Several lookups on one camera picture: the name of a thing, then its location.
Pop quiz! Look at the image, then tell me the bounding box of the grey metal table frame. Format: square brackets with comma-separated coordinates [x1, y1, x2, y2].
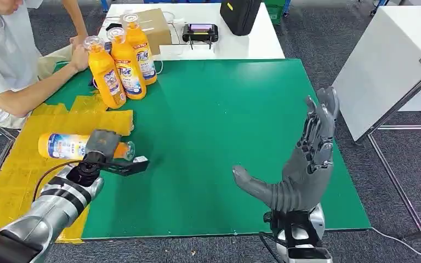
[366, 124, 421, 242]

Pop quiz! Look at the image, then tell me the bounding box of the person's left hand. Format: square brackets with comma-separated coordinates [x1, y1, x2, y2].
[69, 33, 88, 47]

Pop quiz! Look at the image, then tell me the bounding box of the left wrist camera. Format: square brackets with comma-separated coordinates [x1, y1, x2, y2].
[99, 156, 150, 178]

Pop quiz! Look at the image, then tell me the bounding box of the brown cardboard box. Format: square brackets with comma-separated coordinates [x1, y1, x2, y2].
[121, 8, 173, 56]

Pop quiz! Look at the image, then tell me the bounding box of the orange detergent bottle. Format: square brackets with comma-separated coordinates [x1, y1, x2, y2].
[83, 35, 127, 110]
[37, 132, 136, 162]
[106, 27, 147, 101]
[120, 13, 158, 86]

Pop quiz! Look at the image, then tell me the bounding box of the black handheld controller with screen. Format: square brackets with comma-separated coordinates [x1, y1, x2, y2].
[182, 23, 219, 50]

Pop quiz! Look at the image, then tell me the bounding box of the black bag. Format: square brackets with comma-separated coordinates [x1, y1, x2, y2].
[220, 0, 262, 37]

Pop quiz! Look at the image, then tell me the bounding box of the white table with items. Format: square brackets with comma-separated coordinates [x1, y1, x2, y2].
[96, 3, 286, 61]

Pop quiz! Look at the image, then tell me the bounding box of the green table mat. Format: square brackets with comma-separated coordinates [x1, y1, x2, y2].
[45, 58, 372, 241]

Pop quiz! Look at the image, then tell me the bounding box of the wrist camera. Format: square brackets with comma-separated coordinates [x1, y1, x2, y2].
[99, 156, 150, 178]
[285, 246, 334, 263]

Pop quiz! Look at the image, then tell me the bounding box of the person's right hand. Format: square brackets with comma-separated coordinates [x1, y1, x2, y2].
[69, 43, 90, 72]

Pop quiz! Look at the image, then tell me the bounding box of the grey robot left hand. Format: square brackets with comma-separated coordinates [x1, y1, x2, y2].
[84, 129, 123, 165]

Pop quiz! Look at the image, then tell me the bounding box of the green plastic crate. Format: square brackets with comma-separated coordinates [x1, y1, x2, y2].
[262, 0, 286, 25]

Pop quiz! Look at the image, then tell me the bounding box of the empty white table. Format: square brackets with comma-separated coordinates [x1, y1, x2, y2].
[332, 5, 421, 142]

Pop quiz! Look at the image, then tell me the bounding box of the white floor cable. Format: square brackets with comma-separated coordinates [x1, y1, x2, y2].
[372, 226, 421, 256]

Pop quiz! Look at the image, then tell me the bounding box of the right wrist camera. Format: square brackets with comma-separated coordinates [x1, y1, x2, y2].
[285, 246, 334, 263]

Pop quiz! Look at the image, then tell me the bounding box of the blue metal rack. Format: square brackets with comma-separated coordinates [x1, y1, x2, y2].
[282, 0, 386, 18]

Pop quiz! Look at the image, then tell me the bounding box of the person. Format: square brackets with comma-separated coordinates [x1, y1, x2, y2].
[0, 0, 89, 129]

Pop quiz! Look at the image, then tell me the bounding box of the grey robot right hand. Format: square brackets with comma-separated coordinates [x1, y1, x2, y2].
[231, 85, 340, 214]

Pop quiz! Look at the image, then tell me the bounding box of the yellow sheet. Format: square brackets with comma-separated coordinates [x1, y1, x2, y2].
[0, 93, 135, 244]

